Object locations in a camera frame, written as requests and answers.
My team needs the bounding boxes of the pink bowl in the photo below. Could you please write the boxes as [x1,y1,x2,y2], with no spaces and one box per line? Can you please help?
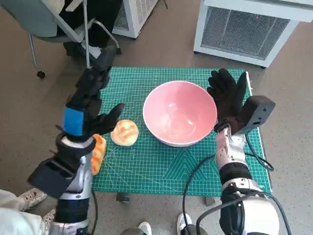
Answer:
[142,80,218,147]

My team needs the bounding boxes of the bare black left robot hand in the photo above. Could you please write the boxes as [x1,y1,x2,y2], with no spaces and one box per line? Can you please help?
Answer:
[55,47,126,142]

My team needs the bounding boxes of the small white mesh cabinet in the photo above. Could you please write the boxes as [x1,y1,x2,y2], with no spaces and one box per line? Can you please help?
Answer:
[111,0,159,39]

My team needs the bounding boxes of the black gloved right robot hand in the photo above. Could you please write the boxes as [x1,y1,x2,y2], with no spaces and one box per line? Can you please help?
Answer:
[207,68,247,135]

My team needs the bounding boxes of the green cutting mat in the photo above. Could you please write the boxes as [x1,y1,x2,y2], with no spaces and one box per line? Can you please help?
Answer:
[92,66,272,196]

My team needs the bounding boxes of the black looped shoulder cable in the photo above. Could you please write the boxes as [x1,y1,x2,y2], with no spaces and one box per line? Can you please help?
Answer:
[195,193,293,235]

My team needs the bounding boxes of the seated person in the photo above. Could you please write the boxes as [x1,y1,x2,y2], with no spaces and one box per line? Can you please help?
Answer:
[57,0,123,62]

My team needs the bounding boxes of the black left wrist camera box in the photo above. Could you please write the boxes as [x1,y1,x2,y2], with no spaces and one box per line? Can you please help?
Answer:
[27,158,78,199]

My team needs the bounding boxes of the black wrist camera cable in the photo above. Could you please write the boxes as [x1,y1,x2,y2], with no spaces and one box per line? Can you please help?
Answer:
[244,137,274,172]

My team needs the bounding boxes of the large white mesh cabinet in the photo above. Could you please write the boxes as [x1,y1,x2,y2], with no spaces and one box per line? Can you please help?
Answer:
[193,0,313,69]

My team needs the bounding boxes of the white shoe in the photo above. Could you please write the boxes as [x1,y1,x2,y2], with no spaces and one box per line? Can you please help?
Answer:
[138,221,152,235]
[176,212,193,232]

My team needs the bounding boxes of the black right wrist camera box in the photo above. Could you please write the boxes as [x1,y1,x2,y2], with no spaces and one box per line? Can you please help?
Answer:
[236,95,276,135]

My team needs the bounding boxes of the round toy bread bun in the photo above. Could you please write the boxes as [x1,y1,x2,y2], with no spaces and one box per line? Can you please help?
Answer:
[110,119,140,147]

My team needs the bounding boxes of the long orange toy bread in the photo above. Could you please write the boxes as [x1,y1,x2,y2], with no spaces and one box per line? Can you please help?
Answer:
[90,133,107,176]

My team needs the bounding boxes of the grey-blue office chair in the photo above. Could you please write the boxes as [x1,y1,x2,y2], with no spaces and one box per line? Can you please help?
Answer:
[0,0,122,79]

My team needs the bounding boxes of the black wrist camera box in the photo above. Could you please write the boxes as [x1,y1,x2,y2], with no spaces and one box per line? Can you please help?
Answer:
[27,158,78,199]
[236,95,276,135]

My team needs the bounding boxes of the long thin black cable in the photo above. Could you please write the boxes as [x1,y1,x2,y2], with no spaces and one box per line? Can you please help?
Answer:
[182,154,218,235]

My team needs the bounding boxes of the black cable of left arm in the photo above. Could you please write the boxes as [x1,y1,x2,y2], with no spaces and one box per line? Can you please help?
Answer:
[88,188,99,235]

